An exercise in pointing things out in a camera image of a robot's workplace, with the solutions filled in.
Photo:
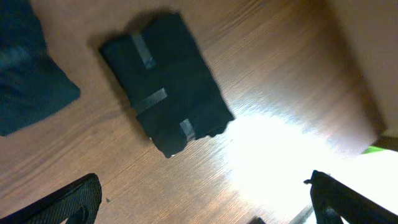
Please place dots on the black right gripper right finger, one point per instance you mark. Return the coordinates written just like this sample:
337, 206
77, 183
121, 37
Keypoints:
334, 202

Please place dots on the blue cloth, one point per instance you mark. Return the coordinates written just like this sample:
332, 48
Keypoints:
33, 87

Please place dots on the large black cloth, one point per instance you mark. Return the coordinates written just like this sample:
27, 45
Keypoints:
168, 83

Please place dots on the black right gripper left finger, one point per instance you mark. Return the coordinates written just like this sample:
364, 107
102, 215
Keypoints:
77, 202

